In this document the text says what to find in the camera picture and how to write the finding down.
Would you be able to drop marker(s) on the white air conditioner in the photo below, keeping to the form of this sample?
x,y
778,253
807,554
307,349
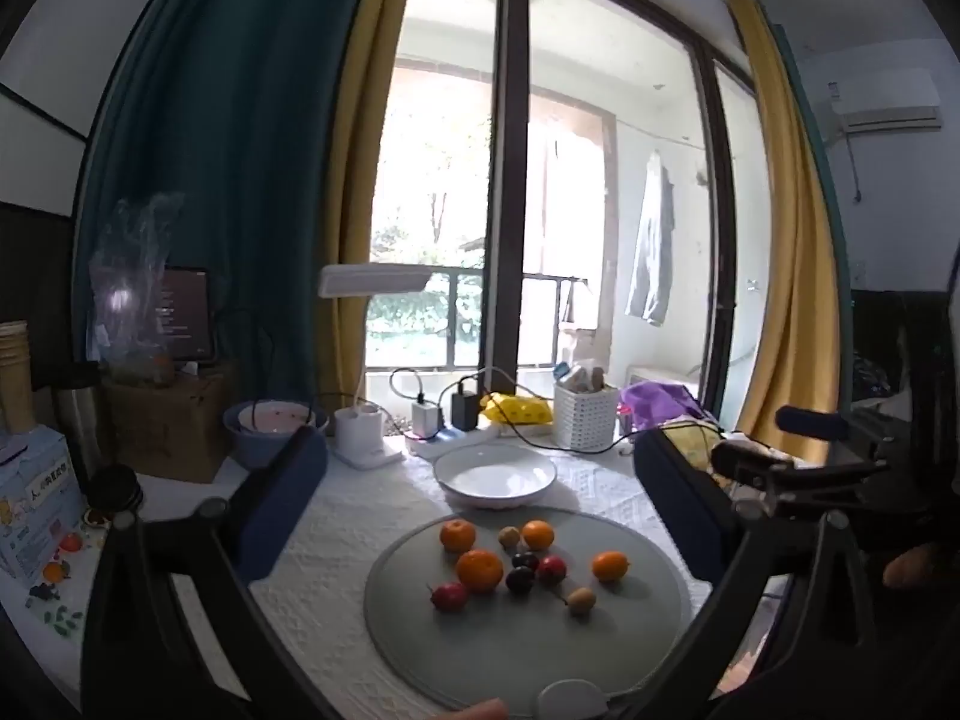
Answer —
x,y
885,99

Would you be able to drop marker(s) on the blue packet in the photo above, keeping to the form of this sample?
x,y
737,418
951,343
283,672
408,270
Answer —
x,y
562,370

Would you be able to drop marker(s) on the narrow teal curtain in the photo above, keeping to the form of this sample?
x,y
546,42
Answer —
x,y
810,135

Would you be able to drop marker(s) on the dark window frame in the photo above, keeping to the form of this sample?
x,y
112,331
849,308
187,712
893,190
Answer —
x,y
510,165

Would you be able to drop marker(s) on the black tablet screen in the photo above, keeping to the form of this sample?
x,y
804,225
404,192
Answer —
x,y
186,315

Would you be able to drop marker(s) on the cardboard box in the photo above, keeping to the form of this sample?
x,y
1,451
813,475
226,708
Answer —
x,y
169,424

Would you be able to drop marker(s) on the person's right hand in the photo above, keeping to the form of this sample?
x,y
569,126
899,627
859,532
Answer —
x,y
911,567

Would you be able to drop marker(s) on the stack of paper cups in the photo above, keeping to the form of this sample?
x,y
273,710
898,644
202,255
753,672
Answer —
x,y
15,379

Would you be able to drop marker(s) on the large orange mandarin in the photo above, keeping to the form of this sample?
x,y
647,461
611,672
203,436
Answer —
x,y
480,570

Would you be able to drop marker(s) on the black thermos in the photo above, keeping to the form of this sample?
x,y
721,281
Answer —
x,y
75,412

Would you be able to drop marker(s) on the grey round tray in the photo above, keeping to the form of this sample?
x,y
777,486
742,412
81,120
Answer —
x,y
525,645

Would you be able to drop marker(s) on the clear plastic bag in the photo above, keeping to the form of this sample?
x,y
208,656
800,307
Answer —
x,y
129,292

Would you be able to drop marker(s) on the yellow snack bag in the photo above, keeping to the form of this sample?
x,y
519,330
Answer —
x,y
517,411

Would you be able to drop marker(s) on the white balcony box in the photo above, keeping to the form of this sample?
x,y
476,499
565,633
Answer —
x,y
577,345

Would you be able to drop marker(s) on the white round cap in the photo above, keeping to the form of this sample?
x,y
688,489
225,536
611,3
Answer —
x,y
571,700

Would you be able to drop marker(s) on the black balcony railing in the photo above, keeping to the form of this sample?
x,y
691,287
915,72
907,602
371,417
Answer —
x,y
450,292

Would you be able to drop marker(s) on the black charger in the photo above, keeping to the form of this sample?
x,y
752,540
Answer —
x,y
465,406

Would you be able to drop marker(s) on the purple cloth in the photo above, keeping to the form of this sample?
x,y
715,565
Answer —
x,y
660,401

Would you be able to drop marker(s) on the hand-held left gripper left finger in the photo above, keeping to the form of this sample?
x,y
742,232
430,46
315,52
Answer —
x,y
279,495

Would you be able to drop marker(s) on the hanging grey garment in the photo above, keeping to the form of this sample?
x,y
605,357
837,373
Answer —
x,y
651,240

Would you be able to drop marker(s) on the grey charger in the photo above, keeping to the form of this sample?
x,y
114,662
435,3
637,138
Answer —
x,y
424,417

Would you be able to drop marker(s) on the blue printed carton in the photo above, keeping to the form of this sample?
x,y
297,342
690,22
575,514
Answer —
x,y
34,502

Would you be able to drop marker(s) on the white lace tablecloth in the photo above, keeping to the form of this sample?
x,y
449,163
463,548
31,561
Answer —
x,y
330,577

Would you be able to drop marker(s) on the white desk lamp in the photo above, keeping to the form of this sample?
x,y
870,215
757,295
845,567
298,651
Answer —
x,y
367,420

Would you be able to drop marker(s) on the white power strip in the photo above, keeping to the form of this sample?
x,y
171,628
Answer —
x,y
450,441

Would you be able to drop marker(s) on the person's left hand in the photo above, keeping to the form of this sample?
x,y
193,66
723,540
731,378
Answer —
x,y
480,711

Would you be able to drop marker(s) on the blue bowl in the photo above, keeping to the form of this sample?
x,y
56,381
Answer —
x,y
247,442

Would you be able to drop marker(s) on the small red fruit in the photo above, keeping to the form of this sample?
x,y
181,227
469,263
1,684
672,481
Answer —
x,y
448,597
552,569

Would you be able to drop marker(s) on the white packet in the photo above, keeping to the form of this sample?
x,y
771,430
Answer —
x,y
580,377

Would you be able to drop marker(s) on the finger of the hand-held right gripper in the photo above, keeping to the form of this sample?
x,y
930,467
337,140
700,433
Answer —
x,y
757,459
814,424

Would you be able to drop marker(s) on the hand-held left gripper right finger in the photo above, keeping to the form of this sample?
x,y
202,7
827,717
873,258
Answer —
x,y
679,510

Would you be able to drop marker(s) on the yellow curtain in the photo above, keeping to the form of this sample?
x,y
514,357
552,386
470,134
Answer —
x,y
795,255
358,165

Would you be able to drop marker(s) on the dark purple plum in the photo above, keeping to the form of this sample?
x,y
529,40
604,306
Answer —
x,y
525,560
520,580

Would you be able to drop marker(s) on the black round lid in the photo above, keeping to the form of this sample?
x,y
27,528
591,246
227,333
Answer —
x,y
114,491

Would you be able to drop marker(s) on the small brown fruit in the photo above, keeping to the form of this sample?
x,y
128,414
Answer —
x,y
581,601
509,536

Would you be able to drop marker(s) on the white woven basket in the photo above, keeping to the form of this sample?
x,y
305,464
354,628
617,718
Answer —
x,y
585,420

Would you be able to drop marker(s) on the white round plate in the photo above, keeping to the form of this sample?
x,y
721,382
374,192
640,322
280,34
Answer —
x,y
495,474

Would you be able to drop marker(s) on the small orange mandarin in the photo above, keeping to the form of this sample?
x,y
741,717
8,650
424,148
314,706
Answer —
x,y
457,535
538,534
610,565

